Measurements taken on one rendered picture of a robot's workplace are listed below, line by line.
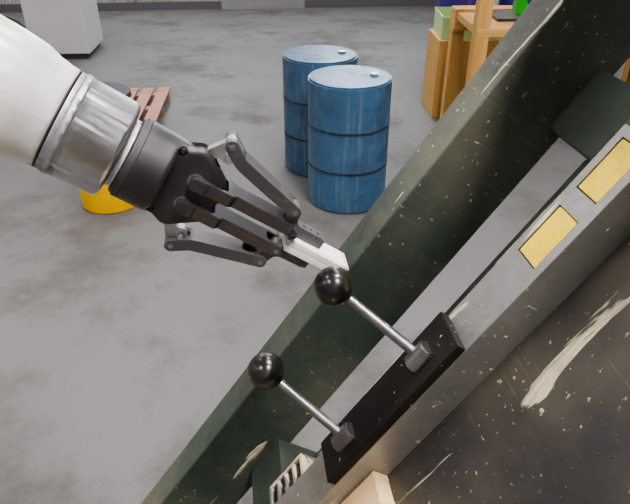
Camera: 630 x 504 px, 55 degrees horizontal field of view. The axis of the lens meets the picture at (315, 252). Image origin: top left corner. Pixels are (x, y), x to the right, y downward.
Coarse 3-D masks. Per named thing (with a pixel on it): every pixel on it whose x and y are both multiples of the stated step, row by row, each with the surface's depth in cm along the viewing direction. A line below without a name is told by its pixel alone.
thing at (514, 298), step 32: (576, 192) 49; (608, 192) 47; (576, 224) 48; (608, 224) 47; (512, 256) 53; (576, 256) 48; (480, 288) 54; (512, 288) 51; (544, 288) 50; (480, 320) 52; (512, 320) 51; (480, 352) 53; (448, 384) 54; (416, 416) 56; (384, 448) 58; (320, 480) 62; (352, 480) 60
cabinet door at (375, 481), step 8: (376, 472) 59; (368, 480) 59; (376, 480) 58; (384, 480) 59; (360, 488) 60; (368, 488) 59; (376, 488) 58; (384, 488) 58; (352, 496) 60; (360, 496) 59; (368, 496) 58; (376, 496) 57; (384, 496) 57; (392, 496) 58
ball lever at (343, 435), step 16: (256, 368) 59; (272, 368) 59; (256, 384) 60; (272, 384) 60; (288, 384) 61; (304, 400) 60; (320, 416) 60; (336, 432) 60; (352, 432) 59; (336, 448) 60
